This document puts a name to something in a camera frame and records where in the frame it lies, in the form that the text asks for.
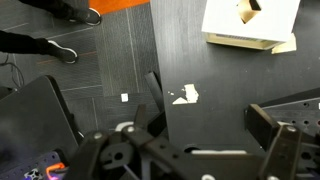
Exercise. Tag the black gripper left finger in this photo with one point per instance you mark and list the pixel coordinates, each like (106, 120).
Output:
(156, 146)

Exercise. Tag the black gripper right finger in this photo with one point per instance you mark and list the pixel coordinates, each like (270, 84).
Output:
(283, 143)

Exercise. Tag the black table leg bar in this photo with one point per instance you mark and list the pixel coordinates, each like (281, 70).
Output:
(155, 90)

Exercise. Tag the small white floor tag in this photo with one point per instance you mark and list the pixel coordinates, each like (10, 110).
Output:
(124, 97)

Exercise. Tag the torn white sticker patch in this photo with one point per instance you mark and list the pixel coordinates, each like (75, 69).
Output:
(190, 93)

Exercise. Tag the black optical breadboard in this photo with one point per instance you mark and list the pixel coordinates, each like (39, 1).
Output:
(40, 163)

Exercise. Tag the dark plate rounded corner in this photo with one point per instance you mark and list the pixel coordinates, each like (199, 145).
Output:
(30, 120)

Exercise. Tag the black shoe white sole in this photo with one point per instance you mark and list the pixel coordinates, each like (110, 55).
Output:
(65, 54)
(87, 17)

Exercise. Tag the wooden shape sorter box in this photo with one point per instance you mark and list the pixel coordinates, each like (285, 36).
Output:
(226, 20)

